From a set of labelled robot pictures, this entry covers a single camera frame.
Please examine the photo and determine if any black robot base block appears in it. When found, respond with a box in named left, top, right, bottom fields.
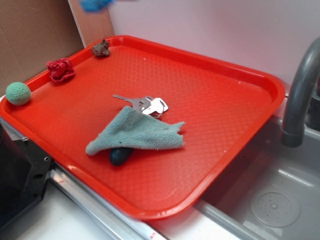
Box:
left=0, top=126, right=53, bottom=232

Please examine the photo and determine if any grey toy sink basin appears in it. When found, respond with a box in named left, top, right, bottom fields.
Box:
left=195, top=106, right=320, bottom=240

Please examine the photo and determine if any grey faucet spout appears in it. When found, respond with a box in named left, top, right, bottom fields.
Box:
left=280, top=38, right=320, bottom=148

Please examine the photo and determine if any silver keys bunch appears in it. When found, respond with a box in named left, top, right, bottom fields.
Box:
left=113, top=94, right=169, bottom=119

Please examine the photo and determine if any aluminium rail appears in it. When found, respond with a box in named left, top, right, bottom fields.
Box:
left=0, top=117, right=168, bottom=240

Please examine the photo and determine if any red crumpled fabric flower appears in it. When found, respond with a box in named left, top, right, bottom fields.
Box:
left=46, top=57, right=76, bottom=83

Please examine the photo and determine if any brown cardboard panel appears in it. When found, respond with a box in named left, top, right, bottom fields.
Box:
left=0, top=0, right=114, bottom=95

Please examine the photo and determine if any dark teal oval object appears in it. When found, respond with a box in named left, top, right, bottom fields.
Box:
left=109, top=147, right=133, bottom=167

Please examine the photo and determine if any light teal cloth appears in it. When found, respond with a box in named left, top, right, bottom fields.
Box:
left=85, top=106, right=185, bottom=156

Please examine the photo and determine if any blue sponge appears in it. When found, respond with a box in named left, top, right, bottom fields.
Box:
left=79, top=0, right=114, bottom=13

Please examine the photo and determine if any red plastic tray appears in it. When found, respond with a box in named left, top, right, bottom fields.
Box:
left=0, top=36, right=285, bottom=220

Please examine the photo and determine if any brown rock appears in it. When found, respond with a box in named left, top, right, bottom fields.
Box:
left=91, top=39, right=110, bottom=57

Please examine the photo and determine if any green textured ball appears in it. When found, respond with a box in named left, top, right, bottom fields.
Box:
left=5, top=82, right=32, bottom=106

